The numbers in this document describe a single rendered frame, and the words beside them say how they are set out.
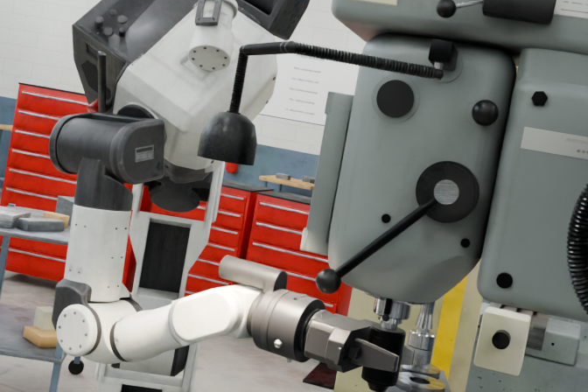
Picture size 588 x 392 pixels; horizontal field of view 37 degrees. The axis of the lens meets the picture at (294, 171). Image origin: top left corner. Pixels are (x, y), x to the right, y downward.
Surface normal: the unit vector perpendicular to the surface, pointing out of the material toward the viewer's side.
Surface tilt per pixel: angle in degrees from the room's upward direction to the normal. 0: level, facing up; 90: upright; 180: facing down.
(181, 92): 58
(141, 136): 87
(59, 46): 90
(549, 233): 90
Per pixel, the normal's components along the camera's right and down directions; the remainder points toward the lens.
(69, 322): -0.50, -0.06
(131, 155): 0.88, 0.12
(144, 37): 0.18, -0.47
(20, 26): -0.25, 0.00
